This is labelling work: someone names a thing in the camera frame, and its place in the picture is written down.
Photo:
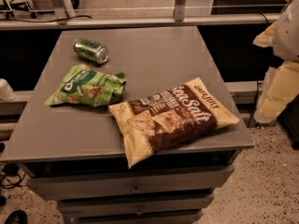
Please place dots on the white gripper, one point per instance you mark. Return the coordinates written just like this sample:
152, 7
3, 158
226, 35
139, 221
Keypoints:
288, 32

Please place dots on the green rice chip bag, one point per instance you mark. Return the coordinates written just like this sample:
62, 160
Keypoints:
83, 85

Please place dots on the brown sea salt chip bag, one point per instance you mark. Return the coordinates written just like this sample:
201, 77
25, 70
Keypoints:
167, 118

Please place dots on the green soda can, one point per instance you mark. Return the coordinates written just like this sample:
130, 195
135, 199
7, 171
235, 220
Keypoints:
90, 50

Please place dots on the grey drawer cabinet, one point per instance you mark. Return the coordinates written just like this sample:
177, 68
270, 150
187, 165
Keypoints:
157, 156

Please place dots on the wheeled cart base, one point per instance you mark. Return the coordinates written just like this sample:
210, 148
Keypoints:
62, 9

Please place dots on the white cup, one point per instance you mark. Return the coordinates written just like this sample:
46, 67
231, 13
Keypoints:
6, 92

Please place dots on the black shoe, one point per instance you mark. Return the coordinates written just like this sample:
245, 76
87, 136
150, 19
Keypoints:
17, 217

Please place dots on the metal railing frame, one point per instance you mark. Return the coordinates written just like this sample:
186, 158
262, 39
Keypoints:
141, 13

